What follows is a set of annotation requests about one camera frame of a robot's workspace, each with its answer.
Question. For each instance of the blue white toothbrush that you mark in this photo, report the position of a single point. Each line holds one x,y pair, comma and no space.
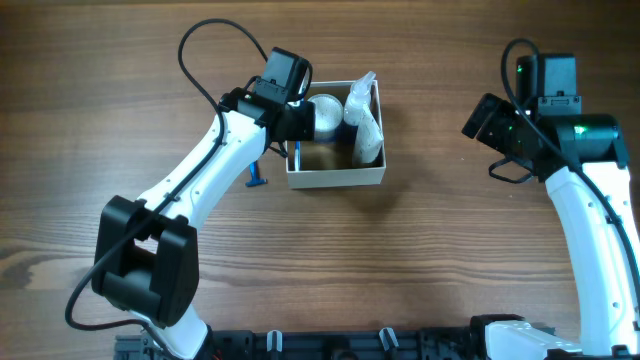
297,156

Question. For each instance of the blue disposable razor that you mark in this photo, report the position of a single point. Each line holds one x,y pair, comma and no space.
255,178

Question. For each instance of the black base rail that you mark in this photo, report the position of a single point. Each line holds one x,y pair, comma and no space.
387,343

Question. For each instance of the cotton swab tub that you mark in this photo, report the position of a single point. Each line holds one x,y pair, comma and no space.
328,117

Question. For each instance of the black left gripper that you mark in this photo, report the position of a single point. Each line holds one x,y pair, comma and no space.
306,126

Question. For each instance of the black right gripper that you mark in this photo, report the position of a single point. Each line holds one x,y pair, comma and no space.
499,111

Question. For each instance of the white cardboard box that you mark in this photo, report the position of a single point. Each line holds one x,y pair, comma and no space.
330,164

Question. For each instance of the white squeeze tube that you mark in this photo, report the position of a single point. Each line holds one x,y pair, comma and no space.
368,141

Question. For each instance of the clear spray bottle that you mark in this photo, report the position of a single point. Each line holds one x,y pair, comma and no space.
358,97

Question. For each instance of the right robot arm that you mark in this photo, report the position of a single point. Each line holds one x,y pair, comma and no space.
583,162

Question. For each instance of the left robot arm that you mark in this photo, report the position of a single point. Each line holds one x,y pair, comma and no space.
146,258

